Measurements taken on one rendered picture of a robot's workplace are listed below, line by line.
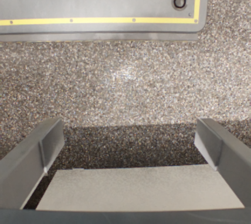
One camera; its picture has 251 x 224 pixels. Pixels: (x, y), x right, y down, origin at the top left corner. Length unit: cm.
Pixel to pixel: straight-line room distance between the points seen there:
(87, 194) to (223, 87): 74
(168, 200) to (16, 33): 59
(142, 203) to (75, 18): 50
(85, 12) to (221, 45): 63
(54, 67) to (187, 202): 72
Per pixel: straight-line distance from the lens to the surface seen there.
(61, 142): 17
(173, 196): 54
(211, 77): 90
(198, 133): 17
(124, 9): 49
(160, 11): 50
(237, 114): 102
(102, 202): 52
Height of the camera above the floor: 80
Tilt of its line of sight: 75 degrees down
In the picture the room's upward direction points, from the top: 179 degrees clockwise
